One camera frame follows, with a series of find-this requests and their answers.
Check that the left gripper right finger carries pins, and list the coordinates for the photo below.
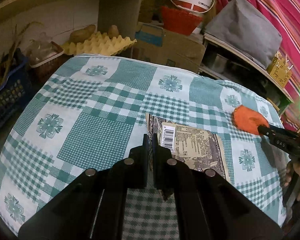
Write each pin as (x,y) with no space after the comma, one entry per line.
(207,206)

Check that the dark blue plastic crate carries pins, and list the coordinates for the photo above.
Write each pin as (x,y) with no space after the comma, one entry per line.
(15,90)

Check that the printed paper packet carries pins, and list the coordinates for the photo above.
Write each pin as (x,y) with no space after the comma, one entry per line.
(197,148)

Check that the cardboard box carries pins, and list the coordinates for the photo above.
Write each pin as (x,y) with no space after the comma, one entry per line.
(158,45)

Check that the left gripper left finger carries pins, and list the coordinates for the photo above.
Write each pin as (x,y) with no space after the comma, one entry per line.
(93,205)

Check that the small red basket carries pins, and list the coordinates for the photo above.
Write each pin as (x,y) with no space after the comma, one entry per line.
(43,58)

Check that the low wooden cabinet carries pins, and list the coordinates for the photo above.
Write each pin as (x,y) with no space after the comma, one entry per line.
(223,62)

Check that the orange plastic wrapper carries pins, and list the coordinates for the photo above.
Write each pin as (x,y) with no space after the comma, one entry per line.
(248,120)

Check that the green checkered tablecloth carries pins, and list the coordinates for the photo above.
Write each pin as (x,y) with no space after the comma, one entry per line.
(92,111)

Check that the yellow utensil basket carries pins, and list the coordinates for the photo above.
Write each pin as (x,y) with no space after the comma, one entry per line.
(280,69)

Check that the red plastic basket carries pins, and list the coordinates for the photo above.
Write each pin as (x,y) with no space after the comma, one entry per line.
(179,21)

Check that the grey fabric cover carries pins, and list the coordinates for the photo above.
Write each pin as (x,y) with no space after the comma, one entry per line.
(242,26)

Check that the yellow egg tray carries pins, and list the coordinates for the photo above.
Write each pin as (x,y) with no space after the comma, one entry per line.
(99,44)

